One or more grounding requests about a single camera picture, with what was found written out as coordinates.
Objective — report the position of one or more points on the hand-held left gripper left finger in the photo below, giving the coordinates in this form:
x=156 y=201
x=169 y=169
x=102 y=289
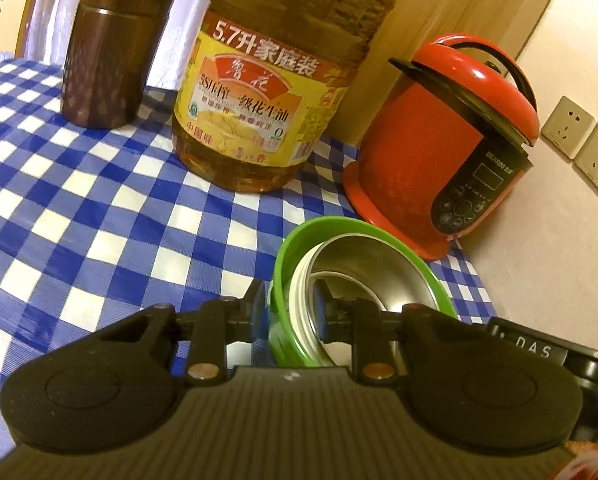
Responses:
x=257 y=305

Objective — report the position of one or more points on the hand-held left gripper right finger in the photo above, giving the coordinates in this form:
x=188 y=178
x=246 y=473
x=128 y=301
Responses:
x=325 y=310

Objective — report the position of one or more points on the green plastic bowl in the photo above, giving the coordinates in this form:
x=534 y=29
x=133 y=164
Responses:
x=279 y=280

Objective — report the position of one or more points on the stainless steel bowl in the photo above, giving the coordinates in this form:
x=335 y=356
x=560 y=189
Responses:
x=379 y=270

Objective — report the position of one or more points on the red electric pressure cooker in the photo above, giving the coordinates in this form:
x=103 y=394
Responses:
x=419 y=160

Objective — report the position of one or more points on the blue white checkered tablecloth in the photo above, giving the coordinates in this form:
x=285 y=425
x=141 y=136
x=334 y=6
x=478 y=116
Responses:
x=79 y=210

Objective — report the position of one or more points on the large cooking oil bottle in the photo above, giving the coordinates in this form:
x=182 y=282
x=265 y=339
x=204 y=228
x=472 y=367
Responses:
x=259 y=90

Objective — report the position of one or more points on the brown cylindrical canister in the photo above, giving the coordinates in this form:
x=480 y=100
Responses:
x=111 y=60

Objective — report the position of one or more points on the beige curtain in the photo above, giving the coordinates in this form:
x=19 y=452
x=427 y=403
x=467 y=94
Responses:
x=454 y=0

